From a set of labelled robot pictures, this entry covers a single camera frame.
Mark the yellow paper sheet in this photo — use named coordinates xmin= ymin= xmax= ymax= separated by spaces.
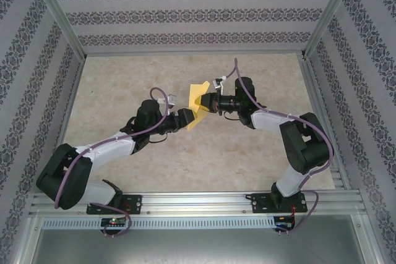
xmin=186 ymin=80 xmax=212 ymax=131

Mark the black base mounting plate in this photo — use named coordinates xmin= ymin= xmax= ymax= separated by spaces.
xmin=86 ymin=195 xmax=142 ymax=215
xmin=251 ymin=192 xmax=307 ymax=215

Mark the small controller board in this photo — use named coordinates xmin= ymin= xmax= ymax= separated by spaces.
xmin=101 ymin=217 xmax=127 ymax=227
xmin=274 ymin=215 xmax=295 ymax=227

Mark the grey metal shelf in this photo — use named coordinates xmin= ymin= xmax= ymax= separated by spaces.
xmin=18 ymin=216 xmax=384 ymax=264

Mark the aluminium side rail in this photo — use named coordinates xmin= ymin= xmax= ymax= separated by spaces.
xmin=43 ymin=56 xmax=87 ymax=193
xmin=298 ymin=54 xmax=352 ymax=191

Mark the aluminium mounting rail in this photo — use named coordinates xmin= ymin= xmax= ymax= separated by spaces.
xmin=29 ymin=191 xmax=369 ymax=217

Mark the slotted grey cable duct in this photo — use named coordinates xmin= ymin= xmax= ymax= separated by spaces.
xmin=41 ymin=216 xmax=293 ymax=229

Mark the purple cable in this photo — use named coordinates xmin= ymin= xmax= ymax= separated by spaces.
xmin=221 ymin=57 xmax=335 ymax=234
xmin=54 ymin=87 xmax=171 ymax=239

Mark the aluminium frame post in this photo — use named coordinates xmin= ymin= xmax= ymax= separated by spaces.
xmin=26 ymin=0 xmax=87 ymax=59
xmin=301 ymin=0 xmax=364 ymax=59

